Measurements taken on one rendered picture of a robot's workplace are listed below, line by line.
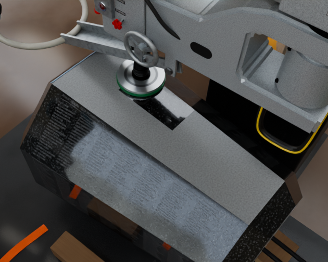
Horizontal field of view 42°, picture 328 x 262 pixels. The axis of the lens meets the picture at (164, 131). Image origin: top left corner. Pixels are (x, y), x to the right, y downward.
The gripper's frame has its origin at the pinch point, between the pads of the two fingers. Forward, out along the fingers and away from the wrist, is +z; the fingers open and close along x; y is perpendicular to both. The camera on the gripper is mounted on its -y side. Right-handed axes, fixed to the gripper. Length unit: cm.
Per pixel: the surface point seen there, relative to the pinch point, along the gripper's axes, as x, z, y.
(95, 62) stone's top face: 54, -9, 29
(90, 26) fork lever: 50, -18, 15
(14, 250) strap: 23, 84, 86
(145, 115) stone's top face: 78, -11, 58
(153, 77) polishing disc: 80, -15, 39
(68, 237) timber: 51, 68, 82
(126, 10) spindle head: 64, -57, 50
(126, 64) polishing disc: 68, -14, 32
